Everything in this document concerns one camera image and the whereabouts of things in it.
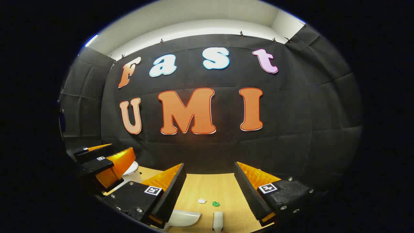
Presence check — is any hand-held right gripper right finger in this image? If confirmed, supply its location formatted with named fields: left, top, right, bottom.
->
left=234, top=161, right=314, bottom=227

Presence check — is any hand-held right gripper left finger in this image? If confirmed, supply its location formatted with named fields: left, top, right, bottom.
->
left=103, top=163, right=187, bottom=229

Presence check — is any grey dustpan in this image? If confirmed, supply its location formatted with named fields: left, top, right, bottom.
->
left=165, top=210, right=201, bottom=228

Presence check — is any white garbage bin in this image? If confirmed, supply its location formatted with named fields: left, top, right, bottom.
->
left=113, top=161, right=143, bottom=192

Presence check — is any small white broom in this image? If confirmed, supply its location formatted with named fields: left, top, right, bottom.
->
left=212, top=211, right=224, bottom=232

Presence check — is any wooden desktop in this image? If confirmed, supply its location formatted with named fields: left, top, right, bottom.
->
left=103, top=166, right=275, bottom=233

